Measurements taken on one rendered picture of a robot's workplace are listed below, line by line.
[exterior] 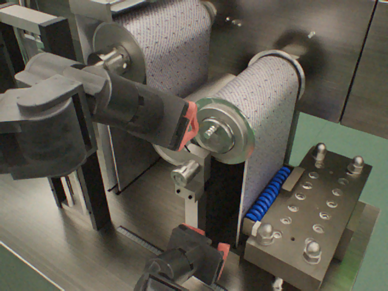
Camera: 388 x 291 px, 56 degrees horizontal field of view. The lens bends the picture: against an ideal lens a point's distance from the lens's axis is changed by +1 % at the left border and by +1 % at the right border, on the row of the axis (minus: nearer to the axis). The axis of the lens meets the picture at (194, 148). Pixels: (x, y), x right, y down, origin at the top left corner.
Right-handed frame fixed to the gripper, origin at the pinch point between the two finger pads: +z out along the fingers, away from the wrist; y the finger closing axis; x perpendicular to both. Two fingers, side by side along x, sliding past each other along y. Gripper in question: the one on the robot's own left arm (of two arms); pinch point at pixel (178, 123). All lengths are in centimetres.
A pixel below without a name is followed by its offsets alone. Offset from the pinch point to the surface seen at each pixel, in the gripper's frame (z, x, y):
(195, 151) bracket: 17.1, -4.1, -4.0
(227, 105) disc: 12.3, 6.2, 1.0
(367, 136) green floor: 256, 39, 10
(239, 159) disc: 19.4, -2.3, 4.4
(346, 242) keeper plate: 44, -12, 27
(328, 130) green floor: 250, 34, -17
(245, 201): 28.9, -10.8, 5.8
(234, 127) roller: 13.7, 3.0, 3.2
